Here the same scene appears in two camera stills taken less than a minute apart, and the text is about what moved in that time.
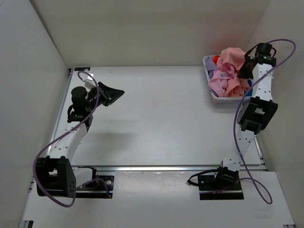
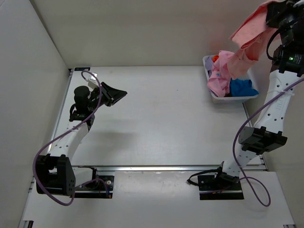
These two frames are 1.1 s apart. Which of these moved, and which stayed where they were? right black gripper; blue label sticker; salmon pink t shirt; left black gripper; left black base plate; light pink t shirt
Moved: salmon pink t shirt; right black gripper
Stayed: left black gripper; light pink t shirt; left black base plate; blue label sticker
